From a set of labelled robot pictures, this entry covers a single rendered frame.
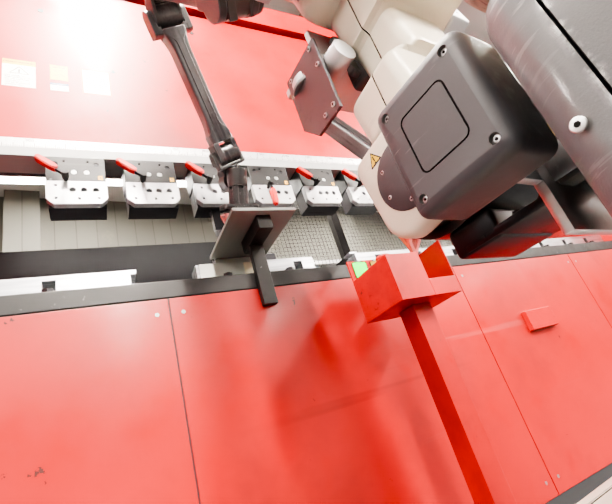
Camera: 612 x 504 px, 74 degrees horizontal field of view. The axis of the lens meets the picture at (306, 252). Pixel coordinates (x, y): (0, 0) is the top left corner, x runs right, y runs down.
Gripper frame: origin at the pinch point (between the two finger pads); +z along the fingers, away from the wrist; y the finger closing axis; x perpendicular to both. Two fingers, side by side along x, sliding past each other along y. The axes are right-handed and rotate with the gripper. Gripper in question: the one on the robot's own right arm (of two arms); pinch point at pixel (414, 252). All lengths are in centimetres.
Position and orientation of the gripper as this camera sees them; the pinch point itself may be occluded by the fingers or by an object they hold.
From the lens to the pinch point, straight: 113.2
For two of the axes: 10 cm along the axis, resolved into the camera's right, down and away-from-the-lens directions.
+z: 1.6, 9.7, -1.8
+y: -4.5, 2.3, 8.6
